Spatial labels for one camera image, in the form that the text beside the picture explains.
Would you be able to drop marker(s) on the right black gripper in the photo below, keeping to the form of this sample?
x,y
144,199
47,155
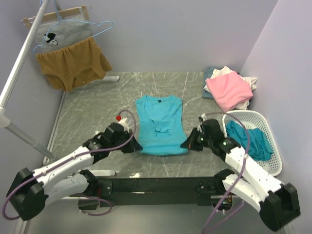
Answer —
x,y
195,141

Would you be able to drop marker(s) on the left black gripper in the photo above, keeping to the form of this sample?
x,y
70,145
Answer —
x,y
130,145

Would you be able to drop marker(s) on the turquoise polo shirt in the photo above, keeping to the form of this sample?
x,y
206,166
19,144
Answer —
x,y
160,125

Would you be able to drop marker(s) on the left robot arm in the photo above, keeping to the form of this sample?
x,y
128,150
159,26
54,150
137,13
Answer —
x,y
32,191

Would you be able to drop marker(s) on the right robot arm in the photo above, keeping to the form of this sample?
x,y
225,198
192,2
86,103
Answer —
x,y
277,203

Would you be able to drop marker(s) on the black base beam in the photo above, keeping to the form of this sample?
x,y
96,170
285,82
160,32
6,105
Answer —
x,y
159,191

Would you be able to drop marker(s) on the white laundry basket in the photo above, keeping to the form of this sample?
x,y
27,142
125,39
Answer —
x,y
251,120

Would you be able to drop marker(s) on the pink folded shirt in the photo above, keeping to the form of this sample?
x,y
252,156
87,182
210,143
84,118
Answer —
x,y
229,90

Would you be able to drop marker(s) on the teal shirt in basket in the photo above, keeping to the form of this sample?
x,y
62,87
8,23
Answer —
x,y
259,147

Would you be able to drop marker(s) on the grey-blue folded shirt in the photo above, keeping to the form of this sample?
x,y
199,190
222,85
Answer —
x,y
207,74

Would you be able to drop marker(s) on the brown mustard shirt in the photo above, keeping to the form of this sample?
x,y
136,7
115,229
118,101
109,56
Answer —
x,y
75,65

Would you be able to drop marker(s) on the white clothes rack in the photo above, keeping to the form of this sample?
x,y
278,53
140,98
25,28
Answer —
x,y
26,99

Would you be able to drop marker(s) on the grey panda shirt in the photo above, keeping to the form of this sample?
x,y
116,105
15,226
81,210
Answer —
x,y
53,36

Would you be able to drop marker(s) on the wooden clip hanger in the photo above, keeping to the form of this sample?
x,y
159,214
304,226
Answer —
x,y
66,13

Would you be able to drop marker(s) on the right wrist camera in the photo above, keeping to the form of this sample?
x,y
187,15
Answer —
x,y
202,118

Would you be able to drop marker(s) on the light blue wire hanger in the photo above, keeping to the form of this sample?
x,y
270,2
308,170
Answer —
x,y
97,29

